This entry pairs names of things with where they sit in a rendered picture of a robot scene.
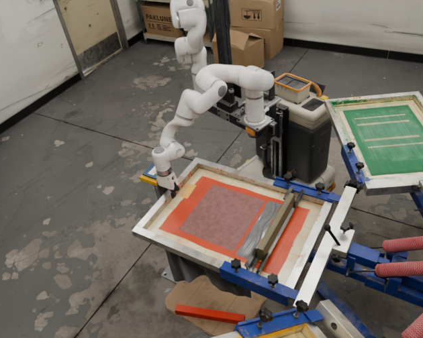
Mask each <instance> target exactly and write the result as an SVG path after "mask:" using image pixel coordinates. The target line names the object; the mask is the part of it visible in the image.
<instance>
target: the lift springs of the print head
mask: <svg viewBox="0 0 423 338"><path fill-rule="evenodd" d="M420 211H422V212H423V210H422V209H420ZM370 248H371V249H377V248H383V250H384V251H385V252H386V253H391V252H399V251H415V250H423V236H420V237H409V238H402V239H390V240H385V241H384V242H383V246H377V247H370ZM348 272H349V273H357V272H376V275H378V277H395V276H423V261H417V262H397V263H386V264H377V265H376V266H375V270H357V271H348ZM402 335H403V336H402V338H423V313H422V314H421V315H420V316H419V317H418V318H417V319H416V320H415V321H414V322H413V323H412V324H411V325H410V326H409V327H408V328H407V329H406V330H405V331H404V332H403V333H402Z"/></svg>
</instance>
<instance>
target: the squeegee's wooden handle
mask: <svg viewBox="0 0 423 338"><path fill-rule="evenodd" d="M294 202H295V194H293V193H290V192H289V194H288V195H287V197H286V199H285V200H284V202H283V204H282V205H281V208H280V209H279V211H278V213H277V214H276V216H275V218H274V219H273V222H272V223H271V225H270V227H269V228H268V230H267V232H266V233H265V235H264V237H263V239H262V240H261V242H260V244H259V245H258V247H257V249H256V250H257V259H259V260H263V258H264V257H265V255H266V254H267V253H268V251H269V249H270V247H271V246H272V244H273V242H274V240H275V238H276V236H277V234H278V233H279V231H280V229H281V227H282V226H283V224H284V222H285V220H286V218H287V216H288V214H289V213H290V211H291V209H292V208H293V207H294Z"/></svg>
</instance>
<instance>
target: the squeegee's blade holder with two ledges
mask: <svg viewBox="0 0 423 338"><path fill-rule="evenodd" d="M294 210H295V209H294V208H292V209H291V211H290V213H289V214H288V216H287V218H286V220H285V222H284V224H283V226H282V227H281V229H280V231H279V233H278V234H277V236H276V238H275V240H274V242H273V244H272V246H271V247H270V249H269V251H268V253H270V255H271V253H272V251H273V250H274V248H275V246H276V244H277V242H278V240H279V238H280V236H281V234H282V232H283V231H284V229H285V227H286V225H287V224H288V222H289V220H290V218H291V216H292V214H293V212H294ZM270 255H269V257H270Z"/></svg>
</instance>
